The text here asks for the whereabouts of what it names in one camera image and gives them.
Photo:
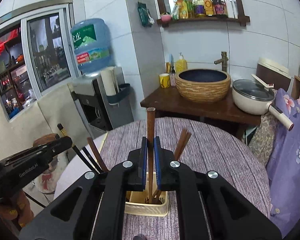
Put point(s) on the pink bowl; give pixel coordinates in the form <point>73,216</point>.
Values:
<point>165,18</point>

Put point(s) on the green hanging packet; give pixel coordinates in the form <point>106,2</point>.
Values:
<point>145,15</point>

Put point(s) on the dark soy sauce bottle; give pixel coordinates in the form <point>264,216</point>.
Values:
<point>218,5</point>

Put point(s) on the white plastic bottle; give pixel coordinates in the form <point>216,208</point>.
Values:
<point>235,10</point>
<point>228,7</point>

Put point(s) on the yellow food packet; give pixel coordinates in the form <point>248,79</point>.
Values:
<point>181,8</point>

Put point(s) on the green oil bottle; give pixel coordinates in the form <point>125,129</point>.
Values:
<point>189,7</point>

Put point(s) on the sliding glass window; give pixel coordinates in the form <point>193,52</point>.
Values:
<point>24,55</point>

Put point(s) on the white rice paddle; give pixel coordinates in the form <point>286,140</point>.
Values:
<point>261,81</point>

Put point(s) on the wooden chair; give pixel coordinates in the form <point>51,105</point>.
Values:
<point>45,138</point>

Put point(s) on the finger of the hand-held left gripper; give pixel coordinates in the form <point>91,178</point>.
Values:
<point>47,150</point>

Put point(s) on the beige paisley cloth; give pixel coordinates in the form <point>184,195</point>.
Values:
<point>262,140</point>

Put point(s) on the person's left hand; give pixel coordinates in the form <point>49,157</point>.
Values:
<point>25,212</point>

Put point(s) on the plain black chopstick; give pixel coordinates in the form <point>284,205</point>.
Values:
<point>90,157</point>

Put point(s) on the bronze faucet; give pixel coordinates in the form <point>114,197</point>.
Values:
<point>224,62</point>

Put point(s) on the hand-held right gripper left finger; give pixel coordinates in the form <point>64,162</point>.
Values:
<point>145,160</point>

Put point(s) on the brown and white rice cooker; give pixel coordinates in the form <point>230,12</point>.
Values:
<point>280,78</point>

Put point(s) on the purple striped tablecloth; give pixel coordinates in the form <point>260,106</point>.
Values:
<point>215,155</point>

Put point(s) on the blue water jug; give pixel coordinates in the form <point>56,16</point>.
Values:
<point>90,45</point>

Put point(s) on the wooden crate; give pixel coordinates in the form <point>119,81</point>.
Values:
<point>297,87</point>

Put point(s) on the teal plastic holder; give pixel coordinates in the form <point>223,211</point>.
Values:
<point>121,95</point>

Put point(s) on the ribbed tan sink basin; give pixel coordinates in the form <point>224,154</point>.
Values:
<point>202,90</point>

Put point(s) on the glass pan lid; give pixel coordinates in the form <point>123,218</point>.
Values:
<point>252,90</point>

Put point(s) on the purple floral cloth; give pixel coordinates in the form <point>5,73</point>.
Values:
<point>290,167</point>

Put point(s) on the yellow soap pump bottle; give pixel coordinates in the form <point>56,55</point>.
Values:
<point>181,66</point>

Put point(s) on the black chopstick with yellow bands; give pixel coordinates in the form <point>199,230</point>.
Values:
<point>61,130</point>

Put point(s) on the dark wooden counter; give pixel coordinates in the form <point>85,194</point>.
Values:
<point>165,102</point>

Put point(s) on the blue plastic utensil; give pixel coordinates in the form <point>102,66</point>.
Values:
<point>171,61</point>

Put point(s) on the yellow mug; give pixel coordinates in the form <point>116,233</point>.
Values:
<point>164,81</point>

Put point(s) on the grey water dispenser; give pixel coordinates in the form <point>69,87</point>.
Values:
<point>120,115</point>

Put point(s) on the wooden framed mirror shelf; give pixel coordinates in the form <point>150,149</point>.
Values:
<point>202,21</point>

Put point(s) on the orange label sauce bottle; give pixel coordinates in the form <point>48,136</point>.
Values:
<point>208,6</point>

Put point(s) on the patterned pump bottle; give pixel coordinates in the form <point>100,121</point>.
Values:
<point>173,80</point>

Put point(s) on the yellow plastic utensil basket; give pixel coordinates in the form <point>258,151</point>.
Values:
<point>145,210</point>

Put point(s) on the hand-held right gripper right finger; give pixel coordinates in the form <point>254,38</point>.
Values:
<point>156,160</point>

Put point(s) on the purple label sauce bottle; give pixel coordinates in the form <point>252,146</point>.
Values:
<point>199,7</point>

